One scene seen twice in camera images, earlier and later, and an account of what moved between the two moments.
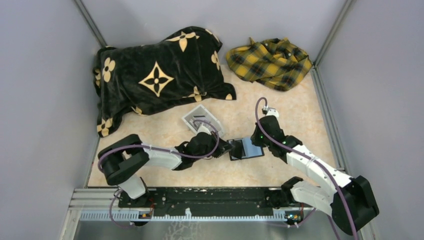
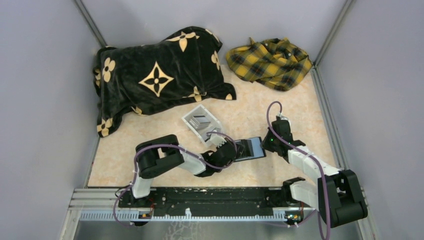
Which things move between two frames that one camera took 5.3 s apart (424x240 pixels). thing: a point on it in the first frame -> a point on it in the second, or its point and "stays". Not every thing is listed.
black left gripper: x=223 y=148 -> x=227 y=142
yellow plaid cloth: x=276 y=62 stays
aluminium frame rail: x=100 y=205 stays
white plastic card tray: x=200 y=116 stays
